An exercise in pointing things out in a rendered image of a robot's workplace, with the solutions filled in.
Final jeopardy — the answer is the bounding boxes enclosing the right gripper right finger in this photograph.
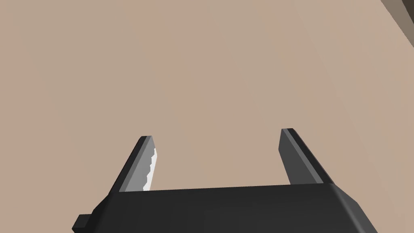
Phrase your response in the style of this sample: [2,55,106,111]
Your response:
[278,128,335,185]

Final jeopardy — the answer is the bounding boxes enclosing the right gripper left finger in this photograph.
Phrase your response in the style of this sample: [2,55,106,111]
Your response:
[108,136,158,195]

